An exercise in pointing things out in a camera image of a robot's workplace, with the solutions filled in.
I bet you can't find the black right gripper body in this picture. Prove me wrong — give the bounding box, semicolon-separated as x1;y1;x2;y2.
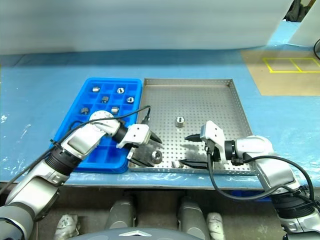
199;134;222;164

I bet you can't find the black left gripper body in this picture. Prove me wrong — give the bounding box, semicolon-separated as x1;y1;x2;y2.
129;129;154;165

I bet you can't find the perforated steel tray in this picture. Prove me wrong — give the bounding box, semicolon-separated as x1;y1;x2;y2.
128;78;260;177

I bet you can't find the blue compartment plastic tray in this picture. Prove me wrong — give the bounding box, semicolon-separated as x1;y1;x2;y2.
53;77;144;174

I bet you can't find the blue crate under table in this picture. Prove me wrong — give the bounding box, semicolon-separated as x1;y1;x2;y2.
224;189;272;201

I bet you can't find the grey rounded robot leg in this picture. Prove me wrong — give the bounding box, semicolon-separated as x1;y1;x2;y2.
104;196;138;236
176;195;210;236

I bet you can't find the white shoe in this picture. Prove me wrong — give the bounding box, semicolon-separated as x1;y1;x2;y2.
205;211;224;236
54;213;81;239

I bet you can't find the grey robot torso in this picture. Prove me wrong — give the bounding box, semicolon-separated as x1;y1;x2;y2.
81;225;192;240

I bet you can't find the brown mat with yellow tape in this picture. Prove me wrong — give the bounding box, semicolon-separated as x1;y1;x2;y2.
240;48;320;97

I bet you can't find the white foam board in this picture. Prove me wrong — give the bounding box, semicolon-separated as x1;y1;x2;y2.
289;0;320;49

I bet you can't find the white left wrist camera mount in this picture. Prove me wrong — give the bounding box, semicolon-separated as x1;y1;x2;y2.
115;123;151;149

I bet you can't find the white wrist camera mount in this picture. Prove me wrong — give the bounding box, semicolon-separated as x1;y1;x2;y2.
199;120;229;165
115;123;151;149

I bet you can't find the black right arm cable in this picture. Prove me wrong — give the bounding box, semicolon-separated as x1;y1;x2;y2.
204;138;318;204

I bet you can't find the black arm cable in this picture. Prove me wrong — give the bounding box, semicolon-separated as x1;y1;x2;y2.
204;138;318;204
0;105;152;195

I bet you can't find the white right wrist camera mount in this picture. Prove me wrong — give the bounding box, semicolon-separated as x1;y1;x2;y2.
199;120;229;165

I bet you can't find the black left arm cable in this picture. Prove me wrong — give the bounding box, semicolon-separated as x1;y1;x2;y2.
0;105;152;195

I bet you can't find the thin black background cable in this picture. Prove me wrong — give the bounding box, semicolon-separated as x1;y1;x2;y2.
313;38;320;60

